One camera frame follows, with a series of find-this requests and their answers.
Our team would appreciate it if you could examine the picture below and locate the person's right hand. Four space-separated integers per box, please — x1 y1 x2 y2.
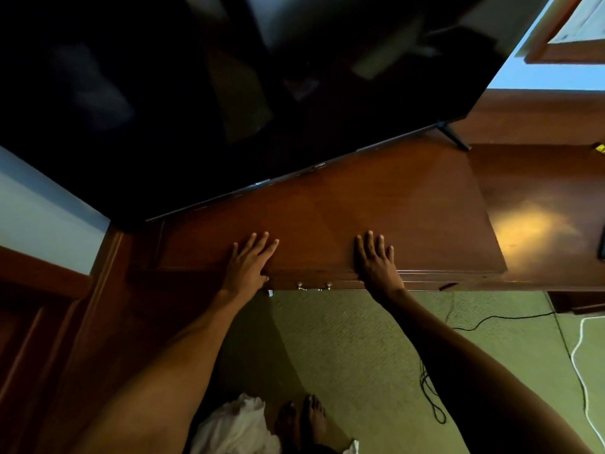
355 230 407 303

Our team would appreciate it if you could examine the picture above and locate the brown wooden desk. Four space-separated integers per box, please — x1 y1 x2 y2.
456 89 605 315

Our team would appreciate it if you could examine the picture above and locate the wooden framed picture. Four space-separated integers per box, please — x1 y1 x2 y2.
514 0 605 65

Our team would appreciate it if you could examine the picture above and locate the person's right forearm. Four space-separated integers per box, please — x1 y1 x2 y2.
376 288 594 454

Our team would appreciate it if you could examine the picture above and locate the white cable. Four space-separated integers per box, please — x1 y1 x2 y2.
569 316 605 438

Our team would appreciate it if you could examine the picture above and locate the white cloth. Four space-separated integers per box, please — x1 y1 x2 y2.
189 393 282 454

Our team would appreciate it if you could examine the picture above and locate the black flat screen television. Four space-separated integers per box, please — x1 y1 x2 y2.
0 0 555 228

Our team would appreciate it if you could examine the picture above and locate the person's left forearm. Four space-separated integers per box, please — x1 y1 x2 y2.
71 288 253 454

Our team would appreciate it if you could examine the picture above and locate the person's right foot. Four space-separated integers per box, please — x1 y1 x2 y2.
300 393 330 451

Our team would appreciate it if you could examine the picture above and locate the brown wooden panelled door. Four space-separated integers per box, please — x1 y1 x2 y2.
0 226 124 454

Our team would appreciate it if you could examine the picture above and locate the black television stand foot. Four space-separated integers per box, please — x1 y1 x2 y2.
436 120 473 152

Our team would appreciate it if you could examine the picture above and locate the person's left hand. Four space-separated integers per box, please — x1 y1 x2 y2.
221 232 280 301

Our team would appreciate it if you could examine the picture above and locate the person's foot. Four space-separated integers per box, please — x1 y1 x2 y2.
275 401 303 454
300 393 330 451

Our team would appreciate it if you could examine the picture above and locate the brown wooden dresser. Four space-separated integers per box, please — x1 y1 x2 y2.
127 135 509 293

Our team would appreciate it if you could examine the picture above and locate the black cable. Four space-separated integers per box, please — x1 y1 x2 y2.
418 311 557 425

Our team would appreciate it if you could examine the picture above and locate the person's left foot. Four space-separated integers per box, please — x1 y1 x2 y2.
275 401 303 454

